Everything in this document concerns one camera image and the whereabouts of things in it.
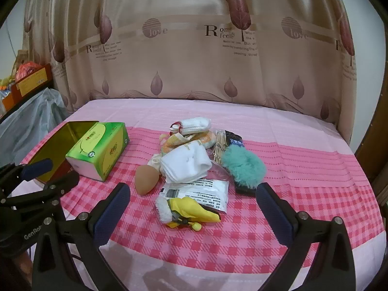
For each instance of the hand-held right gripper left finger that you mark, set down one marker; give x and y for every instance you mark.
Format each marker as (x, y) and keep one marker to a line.
(112, 212)

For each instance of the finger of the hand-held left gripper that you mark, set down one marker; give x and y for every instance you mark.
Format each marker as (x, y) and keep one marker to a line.
(65, 185)
(36, 169)

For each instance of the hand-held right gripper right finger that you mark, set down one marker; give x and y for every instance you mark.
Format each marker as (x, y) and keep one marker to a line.
(272, 215)

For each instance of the red and gold tin box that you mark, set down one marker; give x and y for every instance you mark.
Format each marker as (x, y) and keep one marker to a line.
(71, 133)

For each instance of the cream cloth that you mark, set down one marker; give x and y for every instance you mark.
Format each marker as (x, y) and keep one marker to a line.
(157, 161)

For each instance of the white plastic packet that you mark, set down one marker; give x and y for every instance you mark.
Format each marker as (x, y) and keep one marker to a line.
(201, 192)

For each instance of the white knit glove red trim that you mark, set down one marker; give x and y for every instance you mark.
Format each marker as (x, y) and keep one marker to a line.
(194, 125)

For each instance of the beige makeup sponge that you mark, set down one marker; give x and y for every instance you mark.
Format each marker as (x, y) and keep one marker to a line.
(146, 179)

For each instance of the green tissue pack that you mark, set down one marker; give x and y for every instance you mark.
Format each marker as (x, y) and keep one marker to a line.
(97, 148)

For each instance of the white fluffy piece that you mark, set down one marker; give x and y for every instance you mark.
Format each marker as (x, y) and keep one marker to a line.
(162, 210)

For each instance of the grey plastic bag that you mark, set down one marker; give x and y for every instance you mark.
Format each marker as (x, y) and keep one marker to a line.
(30, 118)

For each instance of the teal fluffy brush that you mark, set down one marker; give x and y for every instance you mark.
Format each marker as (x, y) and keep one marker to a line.
(244, 166)

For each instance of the clear plastic bag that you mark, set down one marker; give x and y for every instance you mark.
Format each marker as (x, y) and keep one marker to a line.
(219, 172)

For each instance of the yellow white plush toy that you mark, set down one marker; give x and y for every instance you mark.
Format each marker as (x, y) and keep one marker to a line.
(194, 209)

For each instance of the black packet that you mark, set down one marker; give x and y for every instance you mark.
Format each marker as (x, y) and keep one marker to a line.
(235, 140)

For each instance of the cotton swab packet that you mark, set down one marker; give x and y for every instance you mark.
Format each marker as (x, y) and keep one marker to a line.
(219, 145)

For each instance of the orange cardboard box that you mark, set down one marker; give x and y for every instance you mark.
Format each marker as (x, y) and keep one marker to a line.
(30, 81)

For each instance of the white socks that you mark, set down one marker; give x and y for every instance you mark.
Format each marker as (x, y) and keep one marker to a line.
(185, 162)

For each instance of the orange and white towel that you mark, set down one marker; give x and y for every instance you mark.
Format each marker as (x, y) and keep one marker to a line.
(174, 142)

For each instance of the red orange bag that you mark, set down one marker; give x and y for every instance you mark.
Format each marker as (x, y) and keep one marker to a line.
(27, 68)

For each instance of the dark wooden furniture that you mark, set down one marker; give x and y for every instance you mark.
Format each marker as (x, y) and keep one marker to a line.
(372, 163)

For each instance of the beige leaf print curtain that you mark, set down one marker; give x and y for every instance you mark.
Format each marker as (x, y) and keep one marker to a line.
(182, 66)

